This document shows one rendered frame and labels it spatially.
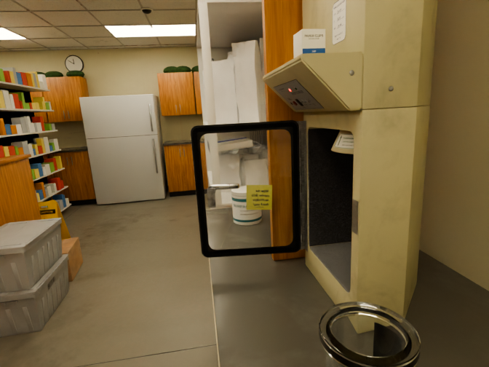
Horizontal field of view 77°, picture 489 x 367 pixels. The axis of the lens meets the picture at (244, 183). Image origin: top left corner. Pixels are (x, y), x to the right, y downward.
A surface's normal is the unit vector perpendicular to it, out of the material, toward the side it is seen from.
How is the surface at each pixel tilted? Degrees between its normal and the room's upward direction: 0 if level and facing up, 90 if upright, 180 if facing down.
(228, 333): 0
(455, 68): 90
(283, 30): 90
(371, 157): 90
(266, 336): 0
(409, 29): 90
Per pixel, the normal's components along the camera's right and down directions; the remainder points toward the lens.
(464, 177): -0.99, 0.09
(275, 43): 0.15, 0.21
